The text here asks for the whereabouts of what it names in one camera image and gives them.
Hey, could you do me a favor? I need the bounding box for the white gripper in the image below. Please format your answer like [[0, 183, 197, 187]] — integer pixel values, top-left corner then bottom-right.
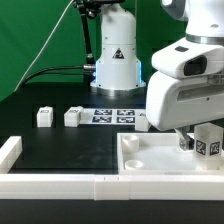
[[146, 72, 224, 150]]

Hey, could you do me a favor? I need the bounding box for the white square tabletop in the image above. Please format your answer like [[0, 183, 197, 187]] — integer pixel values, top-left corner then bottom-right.
[[117, 133, 224, 175]]

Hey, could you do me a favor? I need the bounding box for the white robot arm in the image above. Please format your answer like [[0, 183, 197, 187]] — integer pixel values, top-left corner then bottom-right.
[[91, 0, 224, 142]]

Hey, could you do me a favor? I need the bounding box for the apriltag marker sheet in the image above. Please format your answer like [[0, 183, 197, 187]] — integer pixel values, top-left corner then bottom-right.
[[80, 108, 145, 125]]

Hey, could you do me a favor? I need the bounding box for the white u-shaped obstacle fence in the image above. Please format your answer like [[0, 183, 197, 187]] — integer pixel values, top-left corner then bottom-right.
[[0, 136, 224, 200]]

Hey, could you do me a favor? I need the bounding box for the black cable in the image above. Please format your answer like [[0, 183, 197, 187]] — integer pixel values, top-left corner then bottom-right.
[[20, 65, 98, 88]]

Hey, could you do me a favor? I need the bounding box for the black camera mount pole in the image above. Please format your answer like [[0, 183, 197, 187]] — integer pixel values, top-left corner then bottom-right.
[[72, 0, 126, 64]]

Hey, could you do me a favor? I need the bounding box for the white cable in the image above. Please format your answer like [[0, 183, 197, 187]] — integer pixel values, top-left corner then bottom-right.
[[13, 0, 75, 93]]

